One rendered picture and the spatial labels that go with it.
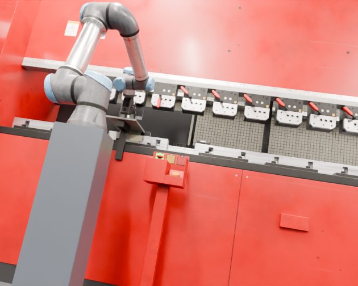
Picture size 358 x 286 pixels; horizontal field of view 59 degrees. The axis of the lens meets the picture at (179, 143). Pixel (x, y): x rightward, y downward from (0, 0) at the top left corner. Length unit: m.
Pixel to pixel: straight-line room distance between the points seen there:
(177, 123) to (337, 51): 1.24
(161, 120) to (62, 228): 1.63
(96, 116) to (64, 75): 0.22
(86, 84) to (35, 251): 0.60
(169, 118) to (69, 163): 1.54
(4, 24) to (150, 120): 1.20
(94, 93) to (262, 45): 1.33
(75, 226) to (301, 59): 1.71
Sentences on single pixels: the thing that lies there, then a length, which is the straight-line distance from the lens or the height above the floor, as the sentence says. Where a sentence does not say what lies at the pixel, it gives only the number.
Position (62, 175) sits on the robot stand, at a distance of 1.14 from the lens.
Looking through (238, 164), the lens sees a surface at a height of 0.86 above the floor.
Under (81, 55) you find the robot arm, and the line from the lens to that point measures 1.40.
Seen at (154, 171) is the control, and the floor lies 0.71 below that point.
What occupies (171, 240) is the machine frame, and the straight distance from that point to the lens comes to 1.80.
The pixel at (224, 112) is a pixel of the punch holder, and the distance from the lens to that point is 2.00.
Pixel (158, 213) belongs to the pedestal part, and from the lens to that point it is 1.61.
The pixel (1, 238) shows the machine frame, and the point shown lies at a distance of 2.14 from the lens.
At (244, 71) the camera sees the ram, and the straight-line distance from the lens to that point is 2.13.
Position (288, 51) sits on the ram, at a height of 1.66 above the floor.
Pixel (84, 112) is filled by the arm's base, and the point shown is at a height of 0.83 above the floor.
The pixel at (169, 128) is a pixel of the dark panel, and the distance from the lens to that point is 2.55.
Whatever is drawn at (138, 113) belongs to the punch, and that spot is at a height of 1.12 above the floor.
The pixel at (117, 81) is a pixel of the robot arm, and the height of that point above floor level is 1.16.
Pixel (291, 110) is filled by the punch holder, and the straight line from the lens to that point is 2.08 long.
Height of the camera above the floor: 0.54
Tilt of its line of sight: 12 degrees up
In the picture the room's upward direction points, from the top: 10 degrees clockwise
